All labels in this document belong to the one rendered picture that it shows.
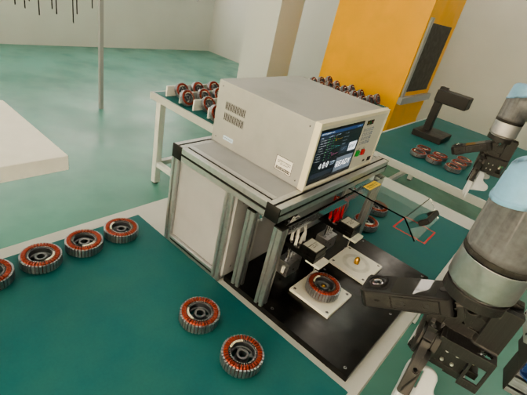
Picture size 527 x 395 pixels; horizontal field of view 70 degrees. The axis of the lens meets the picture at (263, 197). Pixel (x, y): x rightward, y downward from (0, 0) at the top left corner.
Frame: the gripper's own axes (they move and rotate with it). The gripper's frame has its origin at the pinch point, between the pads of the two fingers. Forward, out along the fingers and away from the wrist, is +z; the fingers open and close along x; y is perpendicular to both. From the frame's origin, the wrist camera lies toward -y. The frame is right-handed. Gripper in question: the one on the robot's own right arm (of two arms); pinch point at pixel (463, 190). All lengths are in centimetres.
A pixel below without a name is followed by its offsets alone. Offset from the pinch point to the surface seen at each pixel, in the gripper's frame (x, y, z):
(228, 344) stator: -74, -35, 37
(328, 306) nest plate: -41, -20, 37
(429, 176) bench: 121, -16, 41
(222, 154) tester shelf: -43, -67, 4
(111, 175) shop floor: 50, -233, 115
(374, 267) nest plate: -9.7, -14.4, 37.1
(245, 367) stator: -76, -27, 37
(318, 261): -37, -29, 27
